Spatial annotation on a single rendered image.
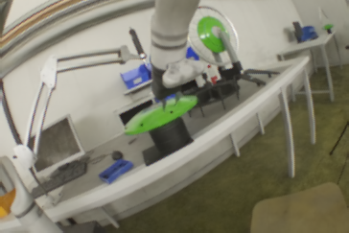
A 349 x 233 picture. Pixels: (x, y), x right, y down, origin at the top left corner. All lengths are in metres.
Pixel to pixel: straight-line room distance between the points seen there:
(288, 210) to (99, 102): 1.51
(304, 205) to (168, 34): 0.65
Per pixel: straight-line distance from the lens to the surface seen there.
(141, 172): 0.57
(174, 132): 0.55
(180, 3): 0.22
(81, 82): 1.54
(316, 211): 0.63
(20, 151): 0.73
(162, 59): 0.29
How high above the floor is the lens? 1.16
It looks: 8 degrees down
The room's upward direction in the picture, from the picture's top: 24 degrees counter-clockwise
